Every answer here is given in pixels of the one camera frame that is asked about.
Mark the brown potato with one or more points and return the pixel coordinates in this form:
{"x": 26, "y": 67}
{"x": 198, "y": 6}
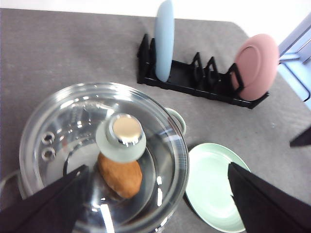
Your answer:
{"x": 124, "y": 178}

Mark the green plate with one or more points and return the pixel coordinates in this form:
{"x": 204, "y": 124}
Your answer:
{"x": 208, "y": 186}

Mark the green electric steamer pot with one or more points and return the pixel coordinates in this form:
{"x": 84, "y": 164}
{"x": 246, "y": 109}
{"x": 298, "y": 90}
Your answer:
{"x": 134, "y": 148}

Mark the pink plate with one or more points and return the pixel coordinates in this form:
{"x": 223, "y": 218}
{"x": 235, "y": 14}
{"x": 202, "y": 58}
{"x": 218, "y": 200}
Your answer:
{"x": 257, "y": 61}

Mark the blue plate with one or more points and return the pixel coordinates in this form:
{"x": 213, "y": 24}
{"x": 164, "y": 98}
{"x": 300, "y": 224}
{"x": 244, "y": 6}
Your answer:
{"x": 164, "y": 39}

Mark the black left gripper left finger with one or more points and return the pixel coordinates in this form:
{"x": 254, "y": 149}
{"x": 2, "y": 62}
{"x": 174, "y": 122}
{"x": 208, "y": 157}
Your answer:
{"x": 50, "y": 210}

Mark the black dish rack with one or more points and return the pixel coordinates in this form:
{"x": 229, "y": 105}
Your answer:
{"x": 194, "y": 78}

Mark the glass steamer lid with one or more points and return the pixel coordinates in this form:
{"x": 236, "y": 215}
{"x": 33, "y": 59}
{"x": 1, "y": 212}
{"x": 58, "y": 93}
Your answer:
{"x": 133, "y": 143}

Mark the light blue chair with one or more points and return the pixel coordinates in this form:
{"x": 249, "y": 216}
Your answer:
{"x": 295, "y": 58}

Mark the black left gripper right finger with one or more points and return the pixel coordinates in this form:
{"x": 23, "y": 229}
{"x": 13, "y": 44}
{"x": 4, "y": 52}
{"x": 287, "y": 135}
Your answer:
{"x": 265, "y": 208}

